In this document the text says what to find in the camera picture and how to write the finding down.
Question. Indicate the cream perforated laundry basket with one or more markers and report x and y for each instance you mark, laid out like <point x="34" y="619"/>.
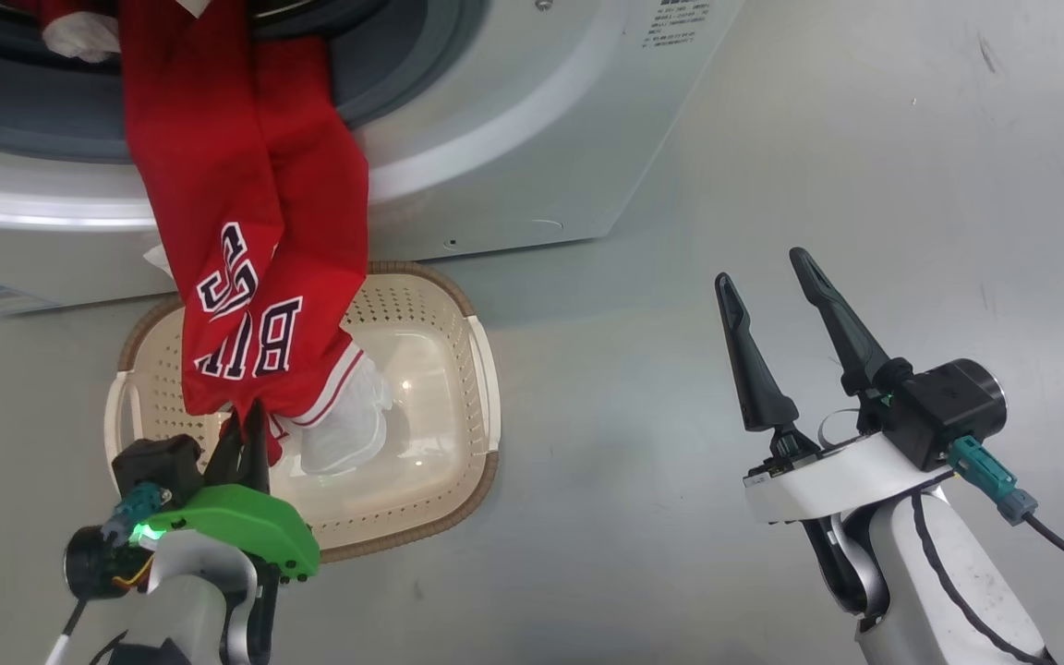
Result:
<point x="430" y="369"/>

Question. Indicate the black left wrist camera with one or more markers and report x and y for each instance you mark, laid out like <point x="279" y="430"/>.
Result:
<point x="158" y="462"/>

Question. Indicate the white mesh garment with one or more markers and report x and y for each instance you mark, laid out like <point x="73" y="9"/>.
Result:
<point x="347" y="425"/>

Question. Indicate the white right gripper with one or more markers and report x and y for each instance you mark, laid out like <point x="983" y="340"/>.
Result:
<point x="828" y="485"/>

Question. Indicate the white printed text sticker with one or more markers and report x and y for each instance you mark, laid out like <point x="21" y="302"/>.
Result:
<point x="677" y="20"/>

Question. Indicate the white front-load washing machine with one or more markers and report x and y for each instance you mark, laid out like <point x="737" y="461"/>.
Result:
<point x="513" y="139"/>

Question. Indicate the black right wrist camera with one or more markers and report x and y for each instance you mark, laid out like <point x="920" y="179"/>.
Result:
<point x="938" y="406"/>

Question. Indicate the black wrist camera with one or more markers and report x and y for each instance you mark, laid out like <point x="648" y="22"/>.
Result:
<point x="938" y="406"/>
<point x="158" y="462"/>

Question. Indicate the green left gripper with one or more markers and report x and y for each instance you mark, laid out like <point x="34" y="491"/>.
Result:
<point x="246" y="522"/>

